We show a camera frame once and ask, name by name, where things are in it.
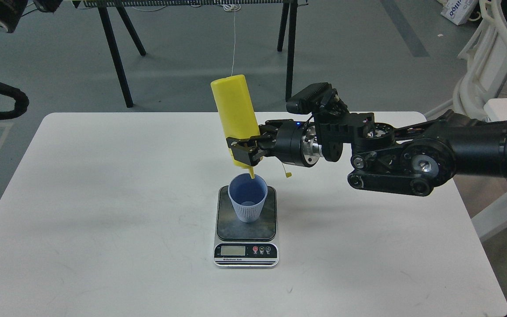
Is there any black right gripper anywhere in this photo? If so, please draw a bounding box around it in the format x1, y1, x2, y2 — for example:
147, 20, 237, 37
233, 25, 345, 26
227, 120, 323, 168

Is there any yellow squeeze seasoning bottle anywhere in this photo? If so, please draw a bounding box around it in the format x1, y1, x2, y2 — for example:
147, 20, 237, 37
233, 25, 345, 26
210, 74, 293, 180

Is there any blue ribbed plastic cup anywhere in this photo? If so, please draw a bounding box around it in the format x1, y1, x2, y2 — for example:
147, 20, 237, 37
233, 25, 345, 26
228, 174, 269, 223

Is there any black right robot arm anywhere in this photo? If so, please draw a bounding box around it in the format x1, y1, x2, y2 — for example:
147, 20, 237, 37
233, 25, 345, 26
227, 111, 507, 196

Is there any digital kitchen scale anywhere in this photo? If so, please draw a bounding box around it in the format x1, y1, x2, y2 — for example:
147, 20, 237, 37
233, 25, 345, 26
213, 186, 279, 268

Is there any black trestle table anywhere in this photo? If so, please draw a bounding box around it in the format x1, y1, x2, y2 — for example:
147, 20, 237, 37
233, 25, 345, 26
72, 0, 300, 109

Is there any white printed box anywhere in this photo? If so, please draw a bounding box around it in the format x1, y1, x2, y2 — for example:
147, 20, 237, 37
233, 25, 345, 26
440, 0, 479, 26

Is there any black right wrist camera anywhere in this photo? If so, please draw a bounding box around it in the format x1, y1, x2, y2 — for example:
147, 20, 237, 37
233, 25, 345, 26
286, 82, 349, 117

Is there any white hanging cable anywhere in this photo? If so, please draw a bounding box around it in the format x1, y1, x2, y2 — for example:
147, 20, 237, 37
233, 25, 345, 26
224, 4, 242, 76

